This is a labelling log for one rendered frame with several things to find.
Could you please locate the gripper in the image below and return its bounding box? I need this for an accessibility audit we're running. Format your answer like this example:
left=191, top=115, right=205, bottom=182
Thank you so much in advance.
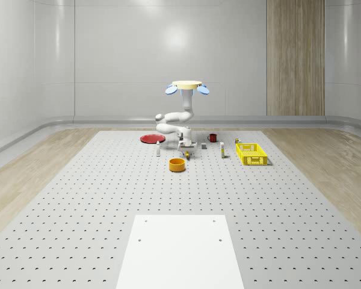
left=177, top=140, right=197, bottom=154

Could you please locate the yellow bowl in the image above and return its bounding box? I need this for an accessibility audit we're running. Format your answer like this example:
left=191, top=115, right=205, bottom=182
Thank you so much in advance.
left=168, top=158, right=187, bottom=173

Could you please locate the red plate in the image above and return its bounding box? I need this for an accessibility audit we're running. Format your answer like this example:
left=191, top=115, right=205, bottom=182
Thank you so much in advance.
left=140, top=134, right=167, bottom=146

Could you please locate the yellow basket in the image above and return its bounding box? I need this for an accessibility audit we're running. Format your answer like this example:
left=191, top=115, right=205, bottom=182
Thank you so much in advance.
left=235, top=143, right=268, bottom=166

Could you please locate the white board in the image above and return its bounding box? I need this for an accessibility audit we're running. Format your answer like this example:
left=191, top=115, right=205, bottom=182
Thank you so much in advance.
left=115, top=214, right=245, bottom=289

